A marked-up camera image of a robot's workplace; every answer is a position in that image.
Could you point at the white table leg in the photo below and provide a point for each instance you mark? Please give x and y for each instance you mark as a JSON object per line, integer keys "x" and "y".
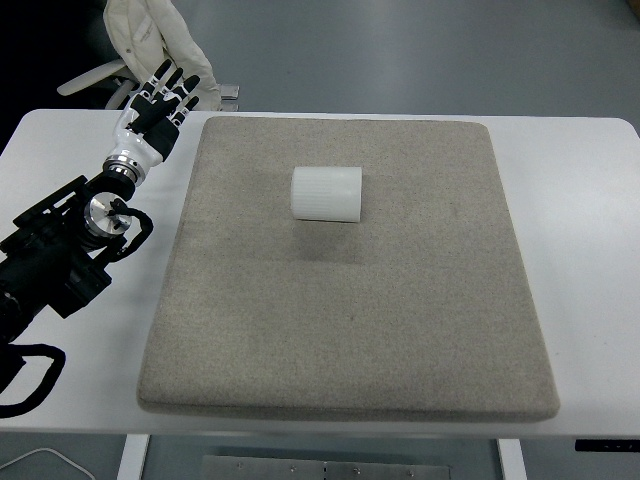
{"x": 133, "y": 457}
{"x": 511, "y": 459}

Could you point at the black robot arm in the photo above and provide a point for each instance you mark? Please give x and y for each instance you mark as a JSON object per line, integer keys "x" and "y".
{"x": 58, "y": 255}

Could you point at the white office chair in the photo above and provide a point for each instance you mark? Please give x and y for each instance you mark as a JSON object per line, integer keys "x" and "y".
{"x": 114, "y": 75}

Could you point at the black desk control panel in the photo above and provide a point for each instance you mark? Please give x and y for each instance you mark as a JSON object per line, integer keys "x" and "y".
{"x": 607, "y": 445}

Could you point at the beige fabric cushion mat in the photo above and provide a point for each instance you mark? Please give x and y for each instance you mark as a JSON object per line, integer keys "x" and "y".
{"x": 421, "y": 311}

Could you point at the grey floor socket box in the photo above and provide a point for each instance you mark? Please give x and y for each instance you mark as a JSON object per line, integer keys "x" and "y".
{"x": 229, "y": 97}

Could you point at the right white table leg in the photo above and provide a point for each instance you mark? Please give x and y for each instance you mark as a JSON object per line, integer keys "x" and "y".
{"x": 511, "y": 459}

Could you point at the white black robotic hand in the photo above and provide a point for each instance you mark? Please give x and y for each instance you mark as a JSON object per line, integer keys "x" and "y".
{"x": 149, "y": 126}

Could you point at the cream white jacket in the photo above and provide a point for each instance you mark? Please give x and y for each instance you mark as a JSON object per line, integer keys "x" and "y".
{"x": 146, "y": 33}

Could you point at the white ribbed cup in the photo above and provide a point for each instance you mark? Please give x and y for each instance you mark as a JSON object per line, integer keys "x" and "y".
{"x": 330, "y": 194}

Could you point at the left white table leg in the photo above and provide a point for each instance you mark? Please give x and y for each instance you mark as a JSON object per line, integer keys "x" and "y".
{"x": 133, "y": 457}

